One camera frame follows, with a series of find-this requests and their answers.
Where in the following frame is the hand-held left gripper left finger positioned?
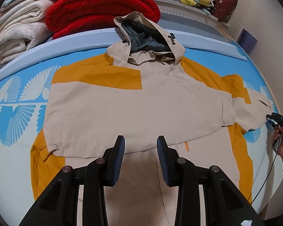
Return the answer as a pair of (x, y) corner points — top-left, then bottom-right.
(19, 135), (126, 226)

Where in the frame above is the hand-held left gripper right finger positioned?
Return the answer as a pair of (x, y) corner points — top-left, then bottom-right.
(157, 135), (265, 226)

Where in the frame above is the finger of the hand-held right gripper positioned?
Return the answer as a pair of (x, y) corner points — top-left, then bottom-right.
(266, 113), (283, 126)

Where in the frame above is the beige and yellow hooded jacket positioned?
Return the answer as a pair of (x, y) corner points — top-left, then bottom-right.
(30, 11), (275, 226)

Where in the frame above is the purple board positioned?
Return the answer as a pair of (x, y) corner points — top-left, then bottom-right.
(237, 28), (258, 55)

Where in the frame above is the blue white patterned bed sheet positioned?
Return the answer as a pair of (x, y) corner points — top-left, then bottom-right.
(0, 45), (282, 226)

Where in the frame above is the light blue bed bolster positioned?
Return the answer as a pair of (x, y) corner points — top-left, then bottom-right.
(0, 25), (248, 83)

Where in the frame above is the dark red cushion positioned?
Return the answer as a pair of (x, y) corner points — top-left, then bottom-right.
(212, 0), (238, 23)

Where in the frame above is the grey mat with zigzag trim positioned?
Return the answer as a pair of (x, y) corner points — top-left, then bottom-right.
(156, 0), (230, 43)

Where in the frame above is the red folded blanket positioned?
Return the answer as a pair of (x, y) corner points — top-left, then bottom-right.
(46, 0), (161, 39)

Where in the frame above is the white folded fleece blanket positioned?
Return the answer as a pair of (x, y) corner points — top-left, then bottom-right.
(0, 0), (55, 64)

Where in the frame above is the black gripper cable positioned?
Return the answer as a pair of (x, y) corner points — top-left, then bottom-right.
(250, 122), (283, 205)

